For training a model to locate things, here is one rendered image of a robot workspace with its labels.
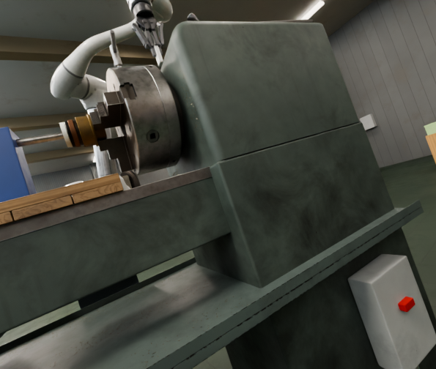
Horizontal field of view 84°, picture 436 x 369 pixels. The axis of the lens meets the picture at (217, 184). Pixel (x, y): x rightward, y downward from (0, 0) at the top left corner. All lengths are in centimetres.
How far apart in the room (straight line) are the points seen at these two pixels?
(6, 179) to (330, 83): 97
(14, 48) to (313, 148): 474
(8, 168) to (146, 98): 36
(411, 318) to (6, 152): 113
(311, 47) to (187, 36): 44
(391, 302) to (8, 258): 89
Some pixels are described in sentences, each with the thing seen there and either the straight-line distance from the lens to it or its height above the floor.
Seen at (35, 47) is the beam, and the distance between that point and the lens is 511.
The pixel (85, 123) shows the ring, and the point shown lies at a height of 109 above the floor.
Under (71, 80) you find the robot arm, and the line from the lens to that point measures 143.
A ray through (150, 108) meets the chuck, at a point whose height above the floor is 105.
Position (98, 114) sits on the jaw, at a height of 109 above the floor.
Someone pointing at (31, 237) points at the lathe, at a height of 83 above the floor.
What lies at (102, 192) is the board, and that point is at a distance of 57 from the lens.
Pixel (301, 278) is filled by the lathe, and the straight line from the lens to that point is 61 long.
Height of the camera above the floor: 79
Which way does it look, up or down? 2 degrees up
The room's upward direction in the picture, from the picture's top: 19 degrees counter-clockwise
